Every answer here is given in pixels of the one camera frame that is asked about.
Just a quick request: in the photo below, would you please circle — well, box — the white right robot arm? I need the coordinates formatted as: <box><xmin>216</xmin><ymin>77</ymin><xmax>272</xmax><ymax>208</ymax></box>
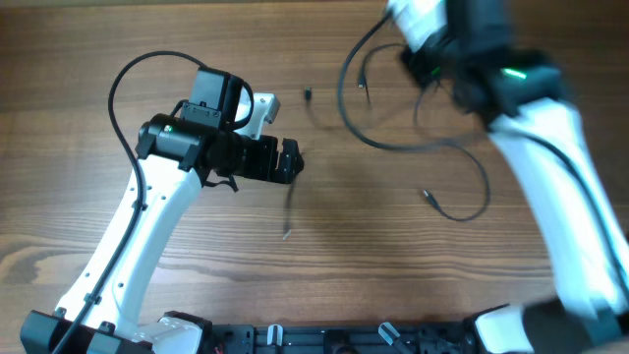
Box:
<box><xmin>387</xmin><ymin>1</ymin><xmax>628</xmax><ymax>353</ymax></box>

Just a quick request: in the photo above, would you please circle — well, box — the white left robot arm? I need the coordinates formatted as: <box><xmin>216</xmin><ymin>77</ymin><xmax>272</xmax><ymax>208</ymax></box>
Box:
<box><xmin>20</xmin><ymin>68</ymin><xmax>304</xmax><ymax>353</ymax></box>

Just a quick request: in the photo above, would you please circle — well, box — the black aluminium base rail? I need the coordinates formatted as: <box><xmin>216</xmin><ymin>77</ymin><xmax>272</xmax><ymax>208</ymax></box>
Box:
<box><xmin>201</xmin><ymin>321</ymin><xmax>484</xmax><ymax>354</ymax></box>

